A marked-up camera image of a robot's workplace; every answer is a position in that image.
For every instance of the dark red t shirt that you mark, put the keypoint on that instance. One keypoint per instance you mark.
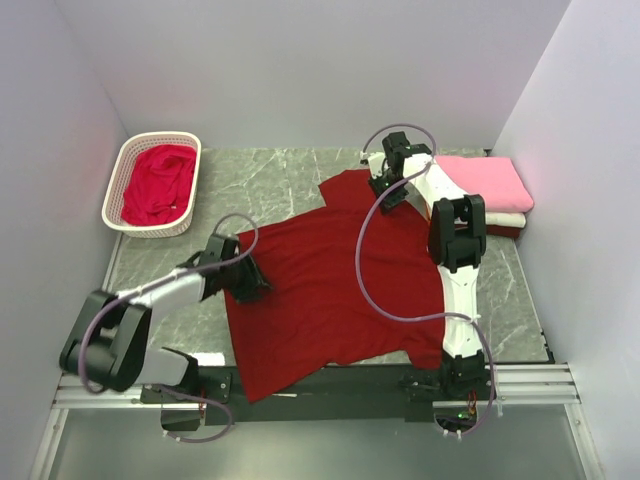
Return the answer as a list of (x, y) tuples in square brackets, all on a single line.
[(316, 313)]

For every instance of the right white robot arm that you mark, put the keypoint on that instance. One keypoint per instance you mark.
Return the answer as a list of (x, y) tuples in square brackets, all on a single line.
[(456, 244)]

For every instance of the crimson t shirt in basket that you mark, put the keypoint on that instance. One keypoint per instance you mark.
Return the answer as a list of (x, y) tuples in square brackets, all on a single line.
[(160, 186)]

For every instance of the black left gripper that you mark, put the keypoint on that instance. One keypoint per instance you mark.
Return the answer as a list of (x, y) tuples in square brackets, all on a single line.
[(253, 283)]

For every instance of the aluminium rail frame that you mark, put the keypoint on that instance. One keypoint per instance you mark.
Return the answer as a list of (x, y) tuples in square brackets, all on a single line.
[(515, 385)]

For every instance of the folded red t shirt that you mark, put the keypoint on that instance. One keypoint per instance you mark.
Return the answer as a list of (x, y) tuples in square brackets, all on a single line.
[(504, 231)]

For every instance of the folded white t shirt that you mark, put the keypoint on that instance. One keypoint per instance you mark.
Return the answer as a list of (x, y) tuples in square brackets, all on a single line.
[(509, 220)]

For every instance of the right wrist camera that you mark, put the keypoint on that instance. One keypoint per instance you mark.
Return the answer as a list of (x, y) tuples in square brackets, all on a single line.
[(374, 162)]

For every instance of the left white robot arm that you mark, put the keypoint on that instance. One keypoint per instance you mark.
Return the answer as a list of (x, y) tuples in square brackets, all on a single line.
[(109, 340)]

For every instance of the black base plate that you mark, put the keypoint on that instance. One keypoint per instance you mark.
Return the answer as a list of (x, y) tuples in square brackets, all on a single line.
[(361, 392)]

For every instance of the folded pink t shirt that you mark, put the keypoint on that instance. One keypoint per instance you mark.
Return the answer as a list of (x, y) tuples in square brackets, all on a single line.
[(494, 178)]

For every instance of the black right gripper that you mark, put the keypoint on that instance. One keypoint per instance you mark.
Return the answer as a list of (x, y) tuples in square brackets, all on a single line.
[(389, 202)]

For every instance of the white plastic laundry basket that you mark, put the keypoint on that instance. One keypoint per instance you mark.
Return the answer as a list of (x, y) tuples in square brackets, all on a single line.
[(120, 177)]

